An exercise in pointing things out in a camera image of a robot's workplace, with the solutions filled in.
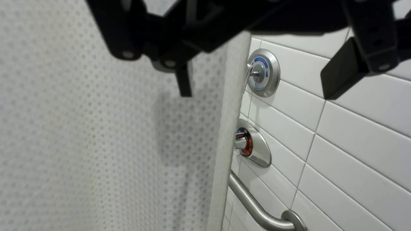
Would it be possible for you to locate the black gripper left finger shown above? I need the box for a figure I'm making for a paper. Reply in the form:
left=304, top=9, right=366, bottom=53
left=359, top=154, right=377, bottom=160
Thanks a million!
left=84, top=0, right=194, bottom=97

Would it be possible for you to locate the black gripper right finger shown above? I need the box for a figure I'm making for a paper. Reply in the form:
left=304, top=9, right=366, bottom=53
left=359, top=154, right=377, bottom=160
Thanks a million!
left=319, top=0, right=411, bottom=100

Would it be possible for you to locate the white dotted shower curtain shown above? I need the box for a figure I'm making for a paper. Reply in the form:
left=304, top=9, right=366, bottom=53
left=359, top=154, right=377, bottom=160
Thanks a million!
left=0, top=0, right=250, bottom=231

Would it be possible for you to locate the chrome blue shower valve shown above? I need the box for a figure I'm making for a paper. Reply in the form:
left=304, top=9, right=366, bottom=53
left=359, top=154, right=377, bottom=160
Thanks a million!
left=246, top=48, right=280, bottom=97

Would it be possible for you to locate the chrome red shower valve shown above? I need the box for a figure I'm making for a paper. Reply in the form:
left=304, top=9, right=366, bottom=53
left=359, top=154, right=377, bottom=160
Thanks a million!
left=233, top=119, right=272, bottom=168

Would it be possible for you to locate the chrome grab bar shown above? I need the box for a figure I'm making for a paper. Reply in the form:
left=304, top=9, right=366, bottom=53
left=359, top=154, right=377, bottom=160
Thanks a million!
left=227, top=172, right=308, bottom=231

